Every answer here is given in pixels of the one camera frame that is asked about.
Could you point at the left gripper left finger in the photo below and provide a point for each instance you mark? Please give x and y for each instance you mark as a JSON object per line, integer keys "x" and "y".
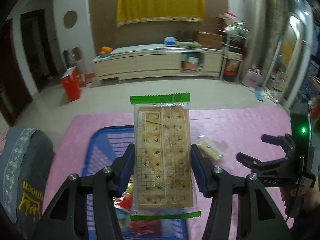
{"x": 66, "y": 215}

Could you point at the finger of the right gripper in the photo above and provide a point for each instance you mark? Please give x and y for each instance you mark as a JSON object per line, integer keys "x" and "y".
{"x": 284, "y": 141}
{"x": 278, "y": 167}

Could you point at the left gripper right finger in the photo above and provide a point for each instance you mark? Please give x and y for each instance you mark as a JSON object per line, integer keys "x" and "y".
{"x": 258, "y": 216}

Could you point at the red cartoon snack bag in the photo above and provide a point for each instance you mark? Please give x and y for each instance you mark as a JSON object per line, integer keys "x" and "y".
{"x": 146, "y": 228}

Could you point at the long cracker pack green ends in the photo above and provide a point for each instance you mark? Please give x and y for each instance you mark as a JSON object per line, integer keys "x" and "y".
{"x": 163, "y": 179}

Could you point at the person's right hand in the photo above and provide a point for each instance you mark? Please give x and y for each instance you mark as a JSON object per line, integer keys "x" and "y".
{"x": 307, "y": 199}

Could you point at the pink quilted tablecloth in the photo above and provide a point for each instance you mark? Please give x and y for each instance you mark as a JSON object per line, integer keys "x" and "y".
{"x": 231, "y": 130}

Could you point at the small white cracker pack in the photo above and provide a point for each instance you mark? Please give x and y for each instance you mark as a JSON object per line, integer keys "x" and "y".
{"x": 209, "y": 149}

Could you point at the pink gift bag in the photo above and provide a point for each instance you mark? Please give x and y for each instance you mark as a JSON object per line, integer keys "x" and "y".
{"x": 253, "y": 77}

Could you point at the blue plastic basket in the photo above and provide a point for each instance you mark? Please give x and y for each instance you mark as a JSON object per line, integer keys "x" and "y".
{"x": 105, "y": 146}

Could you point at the white metal shelf rack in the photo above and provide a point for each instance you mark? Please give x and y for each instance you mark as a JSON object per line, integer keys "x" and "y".
{"x": 235, "y": 37}

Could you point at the brown cardboard box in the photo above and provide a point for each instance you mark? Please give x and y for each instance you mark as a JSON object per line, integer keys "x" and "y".
{"x": 209, "y": 40}

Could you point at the green folded cloth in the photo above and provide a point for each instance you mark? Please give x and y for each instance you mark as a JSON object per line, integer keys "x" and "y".
{"x": 193, "y": 44}

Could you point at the red paper bag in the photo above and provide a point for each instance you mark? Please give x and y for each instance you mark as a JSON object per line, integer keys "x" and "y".
{"x": 71, "y": 84}

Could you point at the cream TV cabinet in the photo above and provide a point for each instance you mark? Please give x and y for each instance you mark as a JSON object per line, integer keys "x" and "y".
{"x": 158, "y": 60}

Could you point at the silver standing air conditioner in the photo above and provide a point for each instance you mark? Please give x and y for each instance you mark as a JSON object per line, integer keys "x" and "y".
{"x": 255, "y": 16}

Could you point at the blue plastic container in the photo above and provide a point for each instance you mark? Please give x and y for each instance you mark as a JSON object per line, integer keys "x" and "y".
{"x": 170, "y": 41}

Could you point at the pile of oranges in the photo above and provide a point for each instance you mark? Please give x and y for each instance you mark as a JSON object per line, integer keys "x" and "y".
{"x": 105, "y": 50}

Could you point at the yellow cloth covered TV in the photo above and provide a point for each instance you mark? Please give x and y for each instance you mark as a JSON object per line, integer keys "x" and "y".
{"x": 136, "y": 11}

